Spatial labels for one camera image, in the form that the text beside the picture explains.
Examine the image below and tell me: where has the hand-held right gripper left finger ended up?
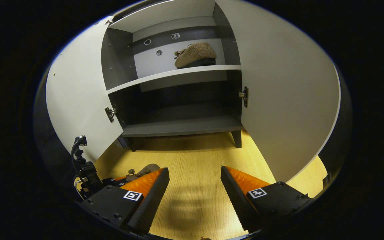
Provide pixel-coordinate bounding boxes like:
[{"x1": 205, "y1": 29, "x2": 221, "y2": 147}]
[{"x1": 80, "y1": 167, "x2": 170, "y2": 234}]

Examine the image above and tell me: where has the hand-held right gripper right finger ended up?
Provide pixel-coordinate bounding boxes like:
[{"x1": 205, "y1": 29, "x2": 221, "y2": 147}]
[{"x1": 220, "y1": 166, "x2": 312, "y2": 233}]

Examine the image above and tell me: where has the brown fuzzy shoe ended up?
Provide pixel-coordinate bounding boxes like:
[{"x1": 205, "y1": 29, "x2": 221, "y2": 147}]
[
  {"x1": 125, "y1": 163, "x2": 161, "y2": 182},
  {"x1": 174, "y1": 42, "x2": 217, "y2": 69}
]

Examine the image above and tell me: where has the grey white shoe cabinet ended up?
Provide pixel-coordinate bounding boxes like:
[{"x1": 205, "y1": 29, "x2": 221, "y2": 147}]
[{"x1": 100, "y1": 0, "x2": 249, "y2": 152}]

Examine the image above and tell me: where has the white cabinet door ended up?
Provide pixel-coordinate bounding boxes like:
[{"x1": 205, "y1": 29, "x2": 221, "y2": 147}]
[
  {"x1": 45, "y1": 16, "x2": 124, "y2": 163},
  {"x1": 215, "y1": 0, "x2": 341, "y2": 183}
]

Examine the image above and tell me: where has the white cabinet shelf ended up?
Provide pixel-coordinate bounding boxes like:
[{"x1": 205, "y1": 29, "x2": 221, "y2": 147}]
[
  {"x1": 106, "y1": 64, "x2": 242, "y2": 95},
  {"x1": 109, "y1": 0, "x2": 216, "y2": 33}
]

